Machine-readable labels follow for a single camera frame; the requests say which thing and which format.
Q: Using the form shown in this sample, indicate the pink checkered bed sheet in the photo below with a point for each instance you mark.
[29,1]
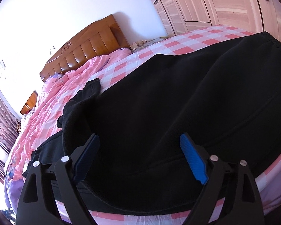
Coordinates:
[269,182]

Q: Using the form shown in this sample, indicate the light wooden wardrobe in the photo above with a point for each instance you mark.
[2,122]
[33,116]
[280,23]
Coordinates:
[181,16]

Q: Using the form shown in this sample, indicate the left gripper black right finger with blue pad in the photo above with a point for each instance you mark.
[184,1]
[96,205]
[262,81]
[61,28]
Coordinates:
[230,194]

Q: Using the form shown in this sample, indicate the black pants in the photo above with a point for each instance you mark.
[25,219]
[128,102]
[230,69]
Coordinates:
[226,97]

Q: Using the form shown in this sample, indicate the purple floral bedding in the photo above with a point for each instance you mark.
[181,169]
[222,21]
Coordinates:
[12,190]

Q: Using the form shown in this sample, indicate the brown wooden nightstand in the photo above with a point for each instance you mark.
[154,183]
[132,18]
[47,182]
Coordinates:
[30,103]

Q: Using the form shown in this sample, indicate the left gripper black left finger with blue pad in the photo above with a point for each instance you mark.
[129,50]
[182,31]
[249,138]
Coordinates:
[37,202]

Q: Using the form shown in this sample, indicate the brown wooden headboard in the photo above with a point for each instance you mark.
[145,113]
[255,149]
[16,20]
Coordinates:
[98,38]

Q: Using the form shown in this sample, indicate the pink checkered quilt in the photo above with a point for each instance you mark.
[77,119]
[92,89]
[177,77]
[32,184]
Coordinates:
[56,92]

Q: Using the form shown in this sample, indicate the dark red curtain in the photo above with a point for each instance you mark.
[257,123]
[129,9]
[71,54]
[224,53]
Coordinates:
[8,128]

